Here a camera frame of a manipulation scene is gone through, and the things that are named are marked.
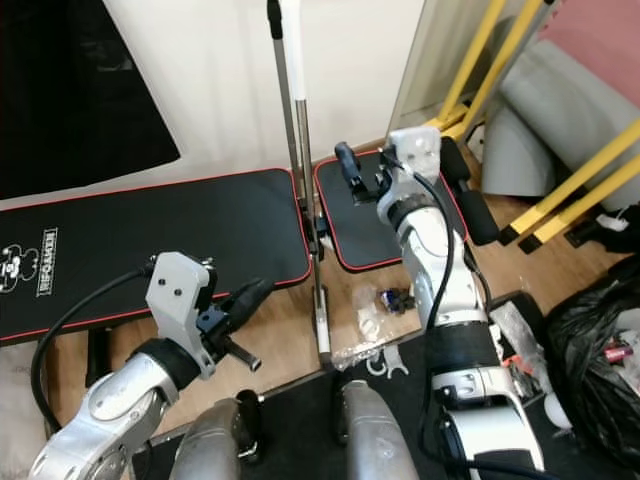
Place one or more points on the silver robot right leg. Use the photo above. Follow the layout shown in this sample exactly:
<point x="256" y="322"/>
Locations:
<point x="380" y="440"/>

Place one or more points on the pink drink can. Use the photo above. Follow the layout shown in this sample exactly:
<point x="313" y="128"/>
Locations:
<point x="618" y="353"/>

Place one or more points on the black foam roller pad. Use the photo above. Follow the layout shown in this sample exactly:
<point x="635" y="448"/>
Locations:
<point x="470" y="195"/>

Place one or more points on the white wrench shaped clips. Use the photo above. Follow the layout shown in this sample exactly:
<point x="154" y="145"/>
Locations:
<point x="395" y="360"/>

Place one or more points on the small blue black toy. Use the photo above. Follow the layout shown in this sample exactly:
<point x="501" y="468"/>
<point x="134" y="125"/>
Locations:
<point x="396" y="300"/>

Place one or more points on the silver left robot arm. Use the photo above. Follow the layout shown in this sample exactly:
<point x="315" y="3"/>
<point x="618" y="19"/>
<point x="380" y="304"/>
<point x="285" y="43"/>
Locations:
<point x="105" y="420"/>

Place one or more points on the black floor mat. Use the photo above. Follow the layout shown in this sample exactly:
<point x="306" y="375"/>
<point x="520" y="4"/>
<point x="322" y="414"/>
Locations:
<point x="300" y="430"/>

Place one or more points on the grey rolled exercise mat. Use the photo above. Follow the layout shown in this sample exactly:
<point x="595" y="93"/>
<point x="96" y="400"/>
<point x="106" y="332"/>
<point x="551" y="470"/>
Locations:
<point x="560" y="100"/>

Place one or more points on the pink foam puzzle mat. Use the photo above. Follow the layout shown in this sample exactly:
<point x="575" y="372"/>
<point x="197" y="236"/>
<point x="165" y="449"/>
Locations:
<point x="600" y="30"/>

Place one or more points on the clear plastic bag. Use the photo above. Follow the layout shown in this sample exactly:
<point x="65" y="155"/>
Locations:
<point x="355" y="353"/>

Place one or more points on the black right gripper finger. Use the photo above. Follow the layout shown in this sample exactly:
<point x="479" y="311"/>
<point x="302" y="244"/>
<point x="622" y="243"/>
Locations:
<point x="357" y="168"/>
<point x="346" y="168"/>

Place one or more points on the black bundle white tag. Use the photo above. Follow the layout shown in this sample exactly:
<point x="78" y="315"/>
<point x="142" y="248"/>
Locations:
<point x="630" y="240"/>

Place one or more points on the large black panel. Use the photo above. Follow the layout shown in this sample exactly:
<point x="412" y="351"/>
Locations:
<point x="80" y="90"/>

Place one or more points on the black padded bench red trim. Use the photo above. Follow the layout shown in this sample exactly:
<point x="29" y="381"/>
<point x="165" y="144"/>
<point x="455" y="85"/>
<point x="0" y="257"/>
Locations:
<point x="150" y="245"/>

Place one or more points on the white round lid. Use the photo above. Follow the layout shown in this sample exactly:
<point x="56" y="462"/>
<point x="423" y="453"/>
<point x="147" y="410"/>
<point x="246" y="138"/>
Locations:
<point x="561" y="412"/>

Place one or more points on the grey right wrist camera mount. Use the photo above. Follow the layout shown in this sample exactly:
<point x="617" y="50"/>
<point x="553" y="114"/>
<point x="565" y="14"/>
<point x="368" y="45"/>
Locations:
<point x="415" y="150"/>

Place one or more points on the grey metal bar black joints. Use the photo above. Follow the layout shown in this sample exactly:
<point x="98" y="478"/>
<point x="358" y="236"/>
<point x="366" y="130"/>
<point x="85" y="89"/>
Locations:
<point x="274" y="20"/>

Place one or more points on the black rubbish bag bin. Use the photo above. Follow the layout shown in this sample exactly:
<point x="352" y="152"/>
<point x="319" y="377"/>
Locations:
<point x="575" y="340"/>

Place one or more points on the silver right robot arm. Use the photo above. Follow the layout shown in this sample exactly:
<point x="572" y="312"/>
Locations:
<point x="430" y="250"/>

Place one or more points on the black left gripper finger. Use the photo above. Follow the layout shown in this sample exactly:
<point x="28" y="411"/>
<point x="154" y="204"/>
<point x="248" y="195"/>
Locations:
<point x="250" y="309"/>
<point x="248" y="291"/>

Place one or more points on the yellow steel exercise frame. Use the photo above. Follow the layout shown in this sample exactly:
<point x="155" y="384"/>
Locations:
<point x="570" y="180"/>

